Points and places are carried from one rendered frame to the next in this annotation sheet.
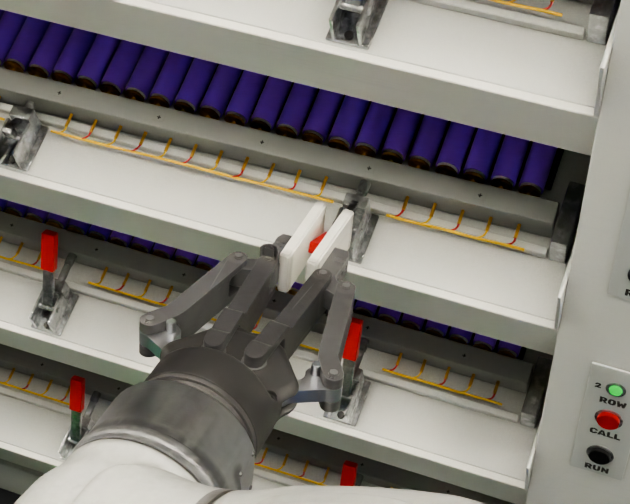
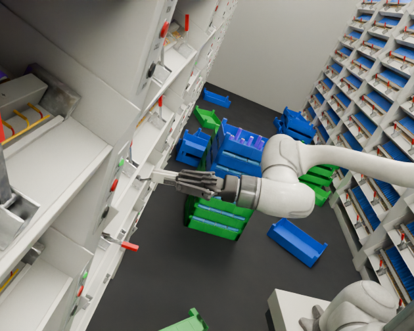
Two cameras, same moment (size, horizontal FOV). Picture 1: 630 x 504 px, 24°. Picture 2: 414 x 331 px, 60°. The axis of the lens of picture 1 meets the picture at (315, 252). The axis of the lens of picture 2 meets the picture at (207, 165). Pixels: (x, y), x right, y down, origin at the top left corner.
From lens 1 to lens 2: 1.26 m
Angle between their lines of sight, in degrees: 87
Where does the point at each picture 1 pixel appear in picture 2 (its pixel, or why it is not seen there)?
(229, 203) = (124, 201)
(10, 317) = (79, 316)
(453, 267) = (142, 172)
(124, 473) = (274, 176)
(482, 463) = (132, 216)
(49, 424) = not seen: outside the picture
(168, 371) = (234, 181)
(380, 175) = not seen: hidden behind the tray
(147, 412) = (252, 179)
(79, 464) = (272, 184)
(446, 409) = not seen: hidden behind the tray
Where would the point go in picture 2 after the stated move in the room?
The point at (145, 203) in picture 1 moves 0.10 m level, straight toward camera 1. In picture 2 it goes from (122, 218) to (160, 219)
